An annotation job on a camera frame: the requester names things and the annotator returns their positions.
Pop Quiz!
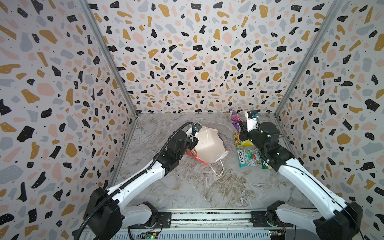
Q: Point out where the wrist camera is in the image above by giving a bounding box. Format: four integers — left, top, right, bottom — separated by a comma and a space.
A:
191, 123, 203, 138
245, 110, 259, 132

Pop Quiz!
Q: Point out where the red paper bag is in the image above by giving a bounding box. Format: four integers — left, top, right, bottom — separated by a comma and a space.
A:
187, 126, 229, 176

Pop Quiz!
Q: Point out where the left corrugated cable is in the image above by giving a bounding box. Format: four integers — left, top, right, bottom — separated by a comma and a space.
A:
73, 121, 196, 240

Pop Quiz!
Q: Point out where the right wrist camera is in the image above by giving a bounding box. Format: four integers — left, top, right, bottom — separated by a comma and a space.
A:
245, 110, 259, 132

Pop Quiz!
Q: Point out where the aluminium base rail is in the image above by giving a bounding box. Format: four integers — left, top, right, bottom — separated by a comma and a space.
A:
81, 209, 320, 240

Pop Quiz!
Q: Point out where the corner aluminium post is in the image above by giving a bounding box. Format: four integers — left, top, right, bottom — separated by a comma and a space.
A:
274, 0, 343, 118
78, 1, 138, 119

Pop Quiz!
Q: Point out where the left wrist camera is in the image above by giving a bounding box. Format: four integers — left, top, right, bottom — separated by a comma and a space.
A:
191, 123, 203, 138

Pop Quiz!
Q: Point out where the pink berries candy bag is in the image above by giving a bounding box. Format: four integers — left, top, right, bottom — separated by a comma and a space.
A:
229, 109, 243, 133

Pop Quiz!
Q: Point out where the teal mint candy bag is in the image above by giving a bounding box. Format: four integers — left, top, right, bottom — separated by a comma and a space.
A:
237, 149, 262, 168

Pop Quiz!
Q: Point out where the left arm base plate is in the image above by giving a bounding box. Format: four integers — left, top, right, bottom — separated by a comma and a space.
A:
131, 212, 172, 230

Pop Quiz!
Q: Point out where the yellow snack bag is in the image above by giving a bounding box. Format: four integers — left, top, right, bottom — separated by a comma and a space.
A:
233, 131, 256, 149

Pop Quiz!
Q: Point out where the left corner aluminium post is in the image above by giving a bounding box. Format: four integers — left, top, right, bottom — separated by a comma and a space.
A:
78, 1, 138, 119

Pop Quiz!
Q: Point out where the left circuit board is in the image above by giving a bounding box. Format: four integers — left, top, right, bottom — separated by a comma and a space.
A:
138, 231, 159, 240

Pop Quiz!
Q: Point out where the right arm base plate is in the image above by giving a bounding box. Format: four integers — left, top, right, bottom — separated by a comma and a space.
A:
250, 211, 294, 228

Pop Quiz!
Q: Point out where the right circuit board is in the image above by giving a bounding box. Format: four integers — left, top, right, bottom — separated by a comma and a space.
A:
269, 230, 286, 240

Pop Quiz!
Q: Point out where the right corner aluminium post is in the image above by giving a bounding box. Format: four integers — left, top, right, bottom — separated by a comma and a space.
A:
274, 0, 343, 118

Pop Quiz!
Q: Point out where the circuit board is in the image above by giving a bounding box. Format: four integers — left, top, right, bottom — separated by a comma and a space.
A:
269, 230, 286, 240
138, 231, 159, 240

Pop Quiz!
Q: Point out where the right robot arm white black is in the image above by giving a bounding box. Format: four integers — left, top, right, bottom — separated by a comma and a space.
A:
240, 120, 363, 240

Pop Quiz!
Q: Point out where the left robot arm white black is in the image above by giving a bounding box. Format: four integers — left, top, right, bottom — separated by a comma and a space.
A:
74, 122, 199, 240

